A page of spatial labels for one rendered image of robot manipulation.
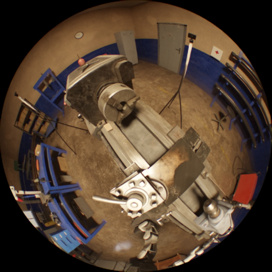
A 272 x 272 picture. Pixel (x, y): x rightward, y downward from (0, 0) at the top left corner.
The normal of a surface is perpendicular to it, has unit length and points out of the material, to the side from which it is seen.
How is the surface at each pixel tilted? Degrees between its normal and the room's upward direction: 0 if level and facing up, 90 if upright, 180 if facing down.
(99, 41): 90
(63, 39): 90
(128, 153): 0
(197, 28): 90
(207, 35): 90
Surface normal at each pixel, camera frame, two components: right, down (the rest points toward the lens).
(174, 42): -0.77, 0.62
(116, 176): -0.12, -0.33
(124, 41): 0.62, 0.71
